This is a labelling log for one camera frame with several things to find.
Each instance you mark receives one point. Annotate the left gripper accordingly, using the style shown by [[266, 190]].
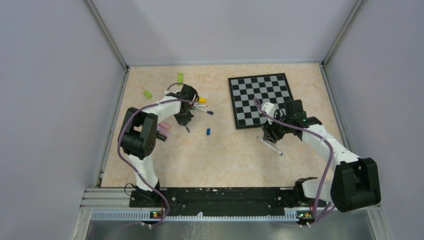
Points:
[[182, 121]]

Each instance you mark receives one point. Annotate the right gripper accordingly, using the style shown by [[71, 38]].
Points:
[[270, 133]]

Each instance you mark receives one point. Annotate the blue capped white marker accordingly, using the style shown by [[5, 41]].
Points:
[[270, 146]]

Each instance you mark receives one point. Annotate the lilac highlighter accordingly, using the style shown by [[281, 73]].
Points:
[[165, 132]]

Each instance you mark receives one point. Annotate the pink highlighter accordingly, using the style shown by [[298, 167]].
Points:
[[165, 125]]

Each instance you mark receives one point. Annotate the blue black highlighter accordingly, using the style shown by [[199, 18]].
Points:
[[160, 136]]

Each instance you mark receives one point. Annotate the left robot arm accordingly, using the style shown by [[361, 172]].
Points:
[[138, 134]]

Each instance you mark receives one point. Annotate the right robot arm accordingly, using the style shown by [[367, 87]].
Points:
[[349, 182]]

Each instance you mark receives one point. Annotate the green block far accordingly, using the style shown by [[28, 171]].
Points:
[[180, 78]]

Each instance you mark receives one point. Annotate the black white chessboard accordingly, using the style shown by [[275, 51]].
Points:
[[267, 88]]

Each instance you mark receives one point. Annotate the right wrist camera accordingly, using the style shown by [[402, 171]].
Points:
[[269, 108]]

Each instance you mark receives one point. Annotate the green block near wall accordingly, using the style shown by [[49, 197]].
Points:
[[147, 94]]

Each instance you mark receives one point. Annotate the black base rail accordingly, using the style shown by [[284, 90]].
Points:
[[221, 201]]

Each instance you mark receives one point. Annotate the aluminium frame rail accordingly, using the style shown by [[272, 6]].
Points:
[[112, 204]]

